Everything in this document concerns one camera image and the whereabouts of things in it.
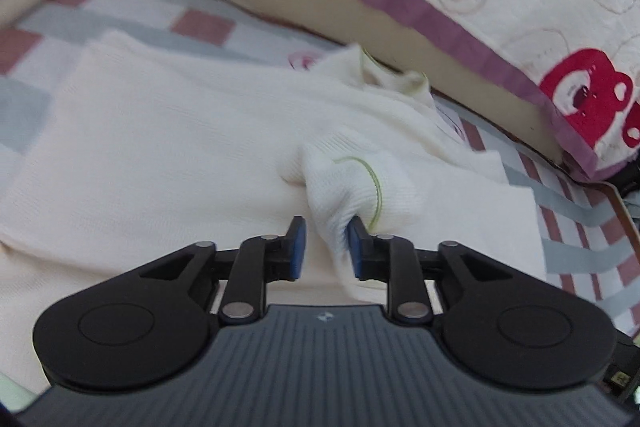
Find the white knit garment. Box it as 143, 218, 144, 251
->
1, 31, 546, 392

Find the checkered pink grey bed sheet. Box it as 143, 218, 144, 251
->
1, 0, 639, 334

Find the beige mattress edge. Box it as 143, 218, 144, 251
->
228, 0, 563, 164

